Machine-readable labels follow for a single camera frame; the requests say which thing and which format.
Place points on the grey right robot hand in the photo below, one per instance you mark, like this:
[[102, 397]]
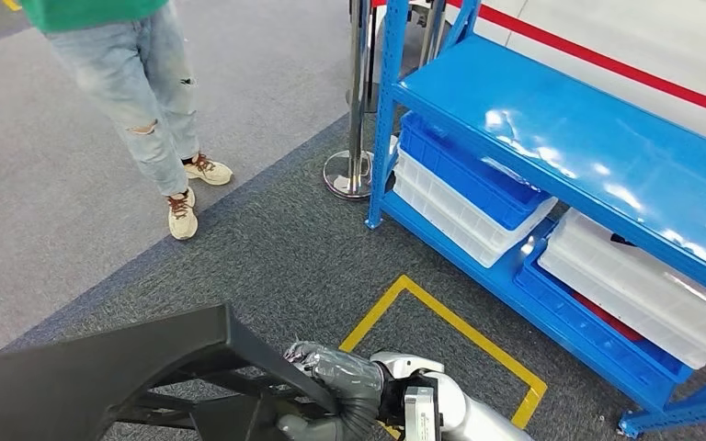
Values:
[[335, 365]]

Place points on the black plastic frame part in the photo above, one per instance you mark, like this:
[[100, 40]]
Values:
[[85, 377]]

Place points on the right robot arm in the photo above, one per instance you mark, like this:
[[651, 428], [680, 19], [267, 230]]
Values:
[[487, 423]]

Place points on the red part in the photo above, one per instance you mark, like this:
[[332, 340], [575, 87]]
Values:
[[609, 319]]

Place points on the blue metal shelf rack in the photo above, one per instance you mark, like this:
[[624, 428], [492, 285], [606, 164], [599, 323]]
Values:
[[572, 140]]

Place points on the white plastic bin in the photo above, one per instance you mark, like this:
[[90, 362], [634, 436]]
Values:
[[438, 225], [444, 198], [633, 274], [663, 335]]

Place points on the blue plastic bin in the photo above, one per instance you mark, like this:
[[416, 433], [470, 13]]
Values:
[[450, 164], [603, 359]]

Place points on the person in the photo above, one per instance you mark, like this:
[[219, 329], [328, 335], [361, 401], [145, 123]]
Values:
[[146, 79]]

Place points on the red barrier belt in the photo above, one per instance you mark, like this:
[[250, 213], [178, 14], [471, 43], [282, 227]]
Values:
[[603, 61]]

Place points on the white car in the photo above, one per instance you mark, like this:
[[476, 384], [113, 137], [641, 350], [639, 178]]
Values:
[[633, 30]]

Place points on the yellow floor tape square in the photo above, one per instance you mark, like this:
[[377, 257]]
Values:
[[12, 5]]

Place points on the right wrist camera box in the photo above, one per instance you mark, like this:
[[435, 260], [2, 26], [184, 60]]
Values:
[[419, 417]]

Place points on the chrome stanchion post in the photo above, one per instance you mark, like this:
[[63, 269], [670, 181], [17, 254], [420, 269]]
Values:
[[431, 36], [358, 91], [372, 55]]

